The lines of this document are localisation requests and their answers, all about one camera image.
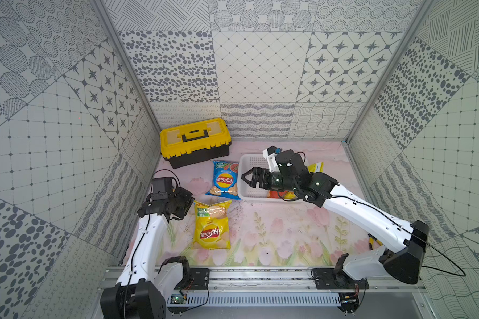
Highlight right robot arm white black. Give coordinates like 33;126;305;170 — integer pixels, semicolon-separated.
238;146;432;284

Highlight red chips bag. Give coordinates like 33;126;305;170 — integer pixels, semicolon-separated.
267;191;281;199

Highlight yellow Lays chips bag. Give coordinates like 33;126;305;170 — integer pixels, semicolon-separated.
193;200;232;250

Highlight blue chips bag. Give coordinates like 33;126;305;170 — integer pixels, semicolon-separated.
206;161;240;201

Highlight yellow chips bag orange print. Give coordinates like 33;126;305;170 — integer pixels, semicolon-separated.
278;162;323;201

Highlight white slotted cable duct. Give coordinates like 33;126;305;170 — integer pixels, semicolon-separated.
168;292;341;307

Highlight white plastic basket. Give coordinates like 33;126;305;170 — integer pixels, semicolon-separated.
237;153;320;203

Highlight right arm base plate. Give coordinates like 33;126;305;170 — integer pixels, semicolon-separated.
311;253;369;291

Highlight aluminium rail frame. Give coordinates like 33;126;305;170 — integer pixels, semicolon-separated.
97;267;426;293

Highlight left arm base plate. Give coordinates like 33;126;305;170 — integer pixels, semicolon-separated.
158;256;210;291

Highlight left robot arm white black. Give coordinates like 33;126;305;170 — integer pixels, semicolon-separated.
100;177;194;318

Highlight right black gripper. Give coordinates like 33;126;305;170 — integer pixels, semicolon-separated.
241;167;298;193

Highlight yellow handled pliers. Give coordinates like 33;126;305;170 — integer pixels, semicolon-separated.
368;234;383;251

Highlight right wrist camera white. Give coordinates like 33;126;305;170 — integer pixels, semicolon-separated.
262;146;282;173

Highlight yellow black toolbox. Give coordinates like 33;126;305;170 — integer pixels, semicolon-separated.
160;118;232;169

